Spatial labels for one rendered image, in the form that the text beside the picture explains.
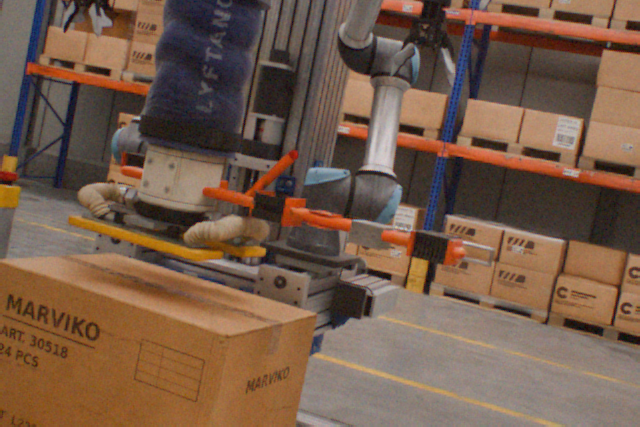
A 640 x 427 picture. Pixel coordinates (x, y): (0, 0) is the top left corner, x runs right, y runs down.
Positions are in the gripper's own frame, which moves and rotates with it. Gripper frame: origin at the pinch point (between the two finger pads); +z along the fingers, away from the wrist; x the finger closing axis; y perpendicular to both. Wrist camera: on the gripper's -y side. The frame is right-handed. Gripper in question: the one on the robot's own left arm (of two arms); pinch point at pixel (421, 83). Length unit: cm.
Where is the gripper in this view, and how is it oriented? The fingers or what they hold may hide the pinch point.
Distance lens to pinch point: 204.4
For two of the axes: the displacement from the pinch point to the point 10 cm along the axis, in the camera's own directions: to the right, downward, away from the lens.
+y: -3.3, -0.2, -9.4
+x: 9.2, 2.0, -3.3
